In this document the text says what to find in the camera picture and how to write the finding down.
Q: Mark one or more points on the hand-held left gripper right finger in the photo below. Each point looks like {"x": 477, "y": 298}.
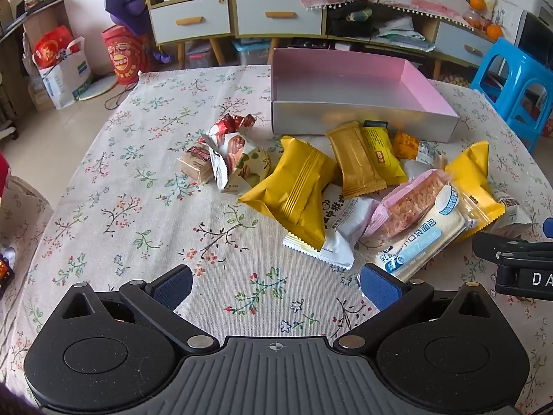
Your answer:
{"x": 380, "y": 287}

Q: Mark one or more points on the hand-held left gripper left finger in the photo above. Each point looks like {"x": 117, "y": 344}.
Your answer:
{"x": 173, "y": 287}

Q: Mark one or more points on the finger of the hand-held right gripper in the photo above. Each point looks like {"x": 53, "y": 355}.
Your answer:
{"x": 510, "y": 250}

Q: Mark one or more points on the white packet brown label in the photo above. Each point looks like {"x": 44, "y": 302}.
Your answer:
{"x": 514, "y": 216}

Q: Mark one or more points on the white bread packet blue print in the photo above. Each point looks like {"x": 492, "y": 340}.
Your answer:
{"x": 432, "y": 237}

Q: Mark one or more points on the white cartoon print packet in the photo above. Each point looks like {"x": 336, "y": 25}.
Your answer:
{"x": 345, "y": 220}

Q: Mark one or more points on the large yellow snack packet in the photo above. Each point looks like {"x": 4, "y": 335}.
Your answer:
{"x": 473, "y": 177}
{"x": 293, "y": 186}

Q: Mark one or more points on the pink wafer packet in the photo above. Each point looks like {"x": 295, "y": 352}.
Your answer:
{"x": 410, "y": 203}

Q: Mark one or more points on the plain white snack packet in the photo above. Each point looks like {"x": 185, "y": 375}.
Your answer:
{"x": 421, "y": 170}

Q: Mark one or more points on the clear biscuit packet red label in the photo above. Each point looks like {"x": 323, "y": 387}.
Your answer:
{"x": 196, "y": 162}

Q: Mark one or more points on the golden ribbed snack packet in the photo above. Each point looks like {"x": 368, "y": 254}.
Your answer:
{"x": 356, "y": 160}

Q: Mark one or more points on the yellow packet dark label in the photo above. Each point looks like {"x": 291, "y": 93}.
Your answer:
{"x": 386, "y": 155}

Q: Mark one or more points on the walnut print white packet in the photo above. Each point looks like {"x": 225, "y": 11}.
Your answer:
{"x": 235, "y": 160}

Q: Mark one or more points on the orange cracker packet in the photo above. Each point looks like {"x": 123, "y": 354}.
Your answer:
{"x": 406, "y": 146}

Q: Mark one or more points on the red flower-print snack packet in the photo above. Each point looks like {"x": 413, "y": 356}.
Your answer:
{"x": 228, "y": 124}
{"x": 248, "y": 122}

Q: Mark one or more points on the pink cardboard box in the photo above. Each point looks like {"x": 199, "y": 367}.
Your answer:
{"x": 345, "y": 90}

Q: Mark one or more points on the egg tray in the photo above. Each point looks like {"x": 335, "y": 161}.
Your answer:
{"x": 456, "y": 80}

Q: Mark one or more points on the blue plastic stool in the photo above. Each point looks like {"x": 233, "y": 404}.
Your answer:
{"x": 518, "y": 69}

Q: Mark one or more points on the red cloth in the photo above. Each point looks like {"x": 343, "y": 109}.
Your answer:
{"x": 3, "y": 173}

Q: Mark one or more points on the white round floor base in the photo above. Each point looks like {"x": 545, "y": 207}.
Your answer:
{"x": 97, "y": 90}

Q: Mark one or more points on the pale blue drawer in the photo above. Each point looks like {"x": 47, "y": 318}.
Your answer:
{"x": 278, "y": 26}
{"x": 190, "y": 30}
{"x": 462, "y": 43}

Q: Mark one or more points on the orange fruit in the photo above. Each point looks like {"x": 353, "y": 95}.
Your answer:
{"x": 494, "y": 31}
{"x": 475, "y": 1}

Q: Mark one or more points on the white shopping bag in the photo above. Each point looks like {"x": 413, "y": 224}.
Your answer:
{"x": 65, "y": 82}

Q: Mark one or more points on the bag of oranges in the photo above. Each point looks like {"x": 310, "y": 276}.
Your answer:
{"x": 475, "y": 19}

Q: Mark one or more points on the red cartoon bucket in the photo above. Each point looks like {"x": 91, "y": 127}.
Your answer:
{"x": 125, "y": 56}

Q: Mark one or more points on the white appliance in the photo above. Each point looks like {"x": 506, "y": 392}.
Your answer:
{"x": 510, "y": 13}

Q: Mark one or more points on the wooden tv stand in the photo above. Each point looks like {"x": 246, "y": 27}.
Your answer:
{"x": 425, "y": 28}

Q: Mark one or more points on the pile of white papers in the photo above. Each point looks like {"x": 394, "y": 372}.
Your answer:
{"x": 401, "y": 30}

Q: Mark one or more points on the clear storage box blue lid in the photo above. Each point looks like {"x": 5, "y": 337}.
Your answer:
{"x": 252, "y": 52}

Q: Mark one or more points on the black box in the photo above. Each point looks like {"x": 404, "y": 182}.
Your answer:
{"x": 350, "y": 26}

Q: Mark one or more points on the red gold gift bag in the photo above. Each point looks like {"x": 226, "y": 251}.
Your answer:
{"x": 49, "y": 49}

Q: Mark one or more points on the purple plush toy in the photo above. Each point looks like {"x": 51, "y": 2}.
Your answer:
{"x": 125, "y": 4}

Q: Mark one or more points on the wooden desk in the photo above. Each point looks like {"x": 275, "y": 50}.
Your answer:
{"x": 30, "y": 13}

